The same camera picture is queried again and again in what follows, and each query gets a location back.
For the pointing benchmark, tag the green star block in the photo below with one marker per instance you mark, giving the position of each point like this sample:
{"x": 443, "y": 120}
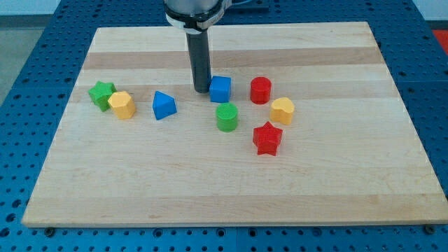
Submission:
{"x": 101, "y": 93}

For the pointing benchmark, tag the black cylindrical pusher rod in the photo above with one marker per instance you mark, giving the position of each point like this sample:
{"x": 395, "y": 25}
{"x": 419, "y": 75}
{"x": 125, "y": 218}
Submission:
{"x": 200, "y": 63}

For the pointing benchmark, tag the yellow heart block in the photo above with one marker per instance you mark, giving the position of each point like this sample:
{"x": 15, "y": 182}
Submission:
{"x": 282, "y": 111}

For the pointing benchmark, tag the blue cube block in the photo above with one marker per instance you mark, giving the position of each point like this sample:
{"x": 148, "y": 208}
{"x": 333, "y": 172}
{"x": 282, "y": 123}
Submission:
{"x": 220, "y": 89}

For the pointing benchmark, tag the blue triangle block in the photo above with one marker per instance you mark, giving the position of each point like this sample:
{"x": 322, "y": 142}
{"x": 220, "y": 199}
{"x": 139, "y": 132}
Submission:
{"x": 163, "y": 105}

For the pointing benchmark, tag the red cylinder block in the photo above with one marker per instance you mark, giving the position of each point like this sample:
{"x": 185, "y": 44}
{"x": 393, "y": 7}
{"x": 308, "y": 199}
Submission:
{"x": 260, "y": 90}

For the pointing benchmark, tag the green cylinder block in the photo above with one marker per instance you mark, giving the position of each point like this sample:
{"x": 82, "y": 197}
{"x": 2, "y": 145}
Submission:
{"x": 227, "y": 117}

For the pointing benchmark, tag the wooden board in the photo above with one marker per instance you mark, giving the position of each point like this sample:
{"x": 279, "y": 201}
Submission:
{"x": 351, "y": 155}

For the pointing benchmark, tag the yellow hexagon block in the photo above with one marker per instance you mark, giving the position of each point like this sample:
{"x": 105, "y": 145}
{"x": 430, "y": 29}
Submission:
{"x": 122, "y": 104}

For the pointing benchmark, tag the red star block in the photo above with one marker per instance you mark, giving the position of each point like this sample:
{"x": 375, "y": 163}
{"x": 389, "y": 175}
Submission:
{"x": 267, "y": 139}

